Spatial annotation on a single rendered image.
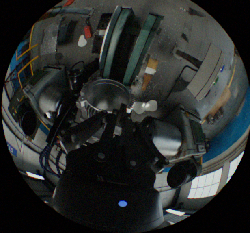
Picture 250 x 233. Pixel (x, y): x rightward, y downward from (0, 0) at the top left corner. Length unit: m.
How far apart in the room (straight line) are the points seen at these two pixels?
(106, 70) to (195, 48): 0.47
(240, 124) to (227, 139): 1.30
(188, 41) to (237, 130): 5.13
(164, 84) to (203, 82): 0.32
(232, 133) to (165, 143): 5.17
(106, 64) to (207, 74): 0.34
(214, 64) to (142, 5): 0.39
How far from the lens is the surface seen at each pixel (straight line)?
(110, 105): 0.43
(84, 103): 0.25
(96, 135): 0.28
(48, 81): 0.60
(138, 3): 0.49
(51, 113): 0.42
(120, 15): 0.33
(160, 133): 0.36
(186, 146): 0.47
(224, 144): 5.51
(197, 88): 0.22
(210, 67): 0.22
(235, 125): 5.39
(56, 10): 0.39
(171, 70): 0.47
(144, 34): 0.30
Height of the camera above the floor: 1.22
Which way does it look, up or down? 42 degrees down
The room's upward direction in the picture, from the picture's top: 166 degrees counter-clockwise
